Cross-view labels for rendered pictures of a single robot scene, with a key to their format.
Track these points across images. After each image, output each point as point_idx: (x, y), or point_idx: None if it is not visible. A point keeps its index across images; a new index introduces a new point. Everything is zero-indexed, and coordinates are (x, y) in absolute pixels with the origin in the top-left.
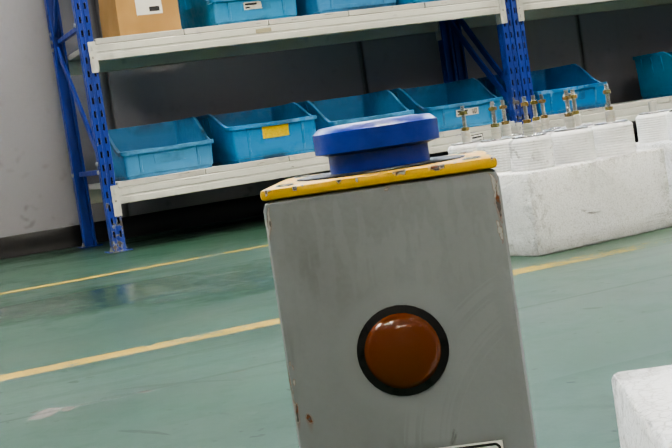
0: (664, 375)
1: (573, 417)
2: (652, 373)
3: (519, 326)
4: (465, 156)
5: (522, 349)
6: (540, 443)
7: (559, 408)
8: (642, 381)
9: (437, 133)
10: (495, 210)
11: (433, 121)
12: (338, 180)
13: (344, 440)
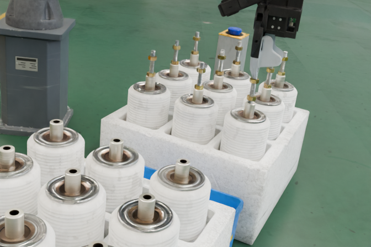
0: (298, 111)
1: None
2: (301, 111)
3: (217, 50)
4: (229, 35)
5: (216, 52)
6: None
7: None
8: (296, 108)
9: (231, 31)
10: (218, 38)
11: (230, 30)
12: (224, 30)
13: None
